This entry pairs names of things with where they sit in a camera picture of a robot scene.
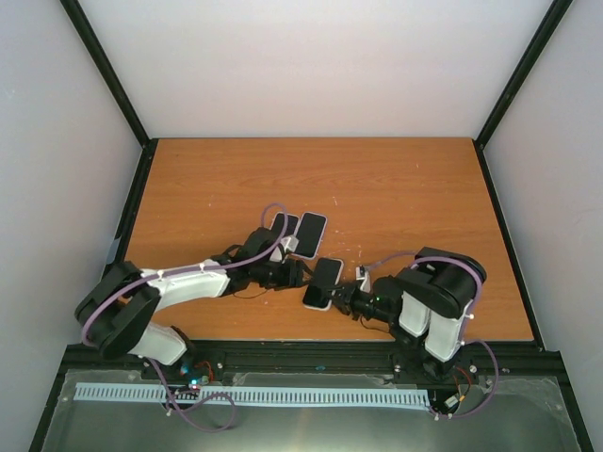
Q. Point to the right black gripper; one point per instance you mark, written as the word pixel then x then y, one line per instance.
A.
pixel 345 301

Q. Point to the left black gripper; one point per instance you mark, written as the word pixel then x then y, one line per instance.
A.
pixel 292 276

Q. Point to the white phone case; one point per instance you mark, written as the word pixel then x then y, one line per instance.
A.
pixel 316 308

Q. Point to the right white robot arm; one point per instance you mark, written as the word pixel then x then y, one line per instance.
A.
pixel 425 306

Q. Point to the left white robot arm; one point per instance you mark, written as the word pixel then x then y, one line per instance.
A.
pixel 116 317

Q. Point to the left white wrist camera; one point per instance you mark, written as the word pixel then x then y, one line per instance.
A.
pixel 286 246

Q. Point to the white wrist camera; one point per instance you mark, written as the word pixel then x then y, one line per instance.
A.
pixel 286 246
pixel 362 278

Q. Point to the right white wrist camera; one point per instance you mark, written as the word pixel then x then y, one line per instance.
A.
pixel 362 278

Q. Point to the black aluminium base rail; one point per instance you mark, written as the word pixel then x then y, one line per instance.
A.
pixel 227 358

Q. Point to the light blue cable duct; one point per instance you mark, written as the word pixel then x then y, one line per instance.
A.
pixel 258 396

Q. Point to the left black frame post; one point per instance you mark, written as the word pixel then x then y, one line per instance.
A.
pixel 97 53

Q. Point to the black frame post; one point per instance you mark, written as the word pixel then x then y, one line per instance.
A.
pixel 97 53
pixel 538 43

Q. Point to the right black frame post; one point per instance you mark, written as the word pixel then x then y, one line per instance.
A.
pixel 538 43

